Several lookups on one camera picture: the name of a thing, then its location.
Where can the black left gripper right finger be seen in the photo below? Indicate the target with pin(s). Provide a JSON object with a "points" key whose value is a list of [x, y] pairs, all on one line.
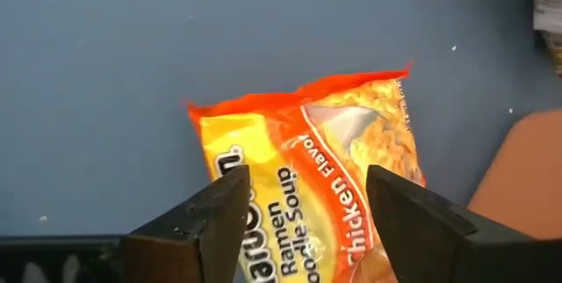
{"points": [[439, 248]]}

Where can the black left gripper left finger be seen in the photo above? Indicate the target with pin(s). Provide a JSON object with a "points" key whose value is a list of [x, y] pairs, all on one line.
{"points": [[189, 248]]}

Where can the orange plastic bin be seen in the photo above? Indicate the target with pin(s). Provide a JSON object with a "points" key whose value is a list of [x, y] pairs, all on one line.
{"points": [[522, 177]]}

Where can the orange chicken ramen pack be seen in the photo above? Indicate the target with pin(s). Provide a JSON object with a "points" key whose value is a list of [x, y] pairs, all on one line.
{"points": [[307, 142]]}

